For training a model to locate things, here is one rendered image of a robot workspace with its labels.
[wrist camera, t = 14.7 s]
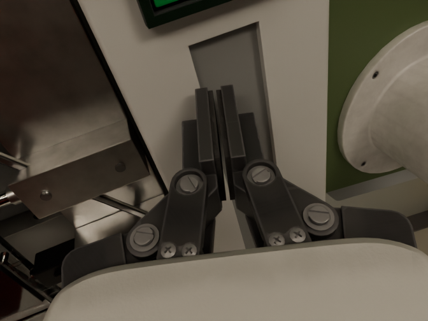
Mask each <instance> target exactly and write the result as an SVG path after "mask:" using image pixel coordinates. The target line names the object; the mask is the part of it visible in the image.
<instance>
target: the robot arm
mask: <svg viewBox="0 0 428 321"><path fill-rule="evenodd" d="M220 88H221V90H216V92H217V102H218V112H219V117H220V126H221V132H222V142H223V148H224V157H225V166H226V171H227V181H228V186H229V195H230V200H235V202H236V208H237V209H238V210H239V211H241V212H242V213H244V214H245V217H246V221H247V224H248V227H249V230H250V233H251V235H252V239H253V242H254V245H255V248H250V249H244V250H234V251H228V252H218V253H213V247H214V239H215V222H216V220H215V217H216V216H217V215H218V214H219V213H220V212H221V211H222V201H226V194H225V183H224V172H223V166H222V156H221V149H220V138H219V133H218V124H217V116H216V111H215V102H214V97H213V90H208V88H207V87H206V88H200V89H195V96H196V118H197V119H195V120H186V121H182V170H180V171H179V172H177V173H176V174H175V175H174V177H172V180H171V183H170V188H169V193H168V194H167V195H166V196H164V197H163V198H162V199H161V200H160V201H159V202H158V203H157V204H156V205H155V206H154V207H153V208H152V209H151V210H150V211H149V212H148V213H147V214H146V215H145V216H144V217H143V218H142V219H141V220H140V221H139V222H138V223H137V224H136V225H135V226H134V227H133V228H132V229H131V230H130V231H129V232H127V233H125V234H122V233H121V232H120V233H118V234H115V235H112V236H109V237H107V238H103V239H100V240H98V241H95V242H92V243H89V244H86V245H83V246H80V247H78V248H75V249H74V250H72V251H70V252H69V253H68V254H67V255H66V256H65V258H64V260H63V261H62V267H61V279H62V290H61V291H60V292H59V293H58V294H57V295H56V296H55V297H54V299H53V301H52V302H51V304H50V305H49V307H48V310H47V312H46V314H45V317H44V319H43V321H428V256H427V255H426V254H425V253H423V252H422V251H420V250H419V249H418V248H417V243H416V240H415V235H414V232H413V226H412V224H411V222H410V220H409V219H408V218H407V217H406V216H405V215H403V214H402V213H399V212H398V211H393V210H382V209H374V208H360V207H351V206H341V208H333V207H332V206H331V205H330V204H328V203H326V202H325V201H323V200H321V199H319V198H317V197H316V196H314V195H312V194H310V193H309V192H307V191H305V190H303V189H302V188H300V187H298V186H297V185H294V184H293V183H291V182H289V181H287V180H286V179H284V178H283V177H282V174H281V173H280V170H279V169H278V167H277V165H276V164H275V163H273V162H271V161H270V160H267V159H264V154H263V151H262V145H261V142H260V137H259V132H258V128H257V123H256V120H255V115H254V112H251V113H242V114H238V109H237V105H236V98H235V95H234V88H233V85H224V86H220ZM338 145H339V150H340V152H341V154H342V156H343V157H344V159H345V160H346V161H347V162H348V163H350V164H351V165H352V166H353V167H354V168H355V169H358V170H359V171H362V172H365V173H384V172H388V171H392V170H395V169H398V168H401V167H404V168H406V169H407V170H408V171H410V172H411V173H413V174H414V175H415V176H417V177H418V178H420V179H421V180H422V181H424V182H425V183H426V184H428V20H427V21H425V22H422V23H420V24H417V25H415V26H413V27H410V28H409V29H407V30H406V31H404V32H403V33H401V34H400V35H398V36H396V37H395V38H394V39H393V40H392V41H390V42H389V43H388V44H387V45H385V46H384V47H383V48H382V49H381V50H380V51H379V52H378V53H377V54H376V55H375V56H374V57H373V58H372V59H371V60H370V61H369V63H368V64H367V66H366V67H365V68H364V69H363V70H362V72H361V73H360V75H359V76H358V77H357V79H356V81H355V83H354V84H353V86H352V88H351V89H350V91H349V93H348V95H347V97H346V99H345V102H344V104H343V107H342V110H341V114H340V116H339V122H338Z"/></svg>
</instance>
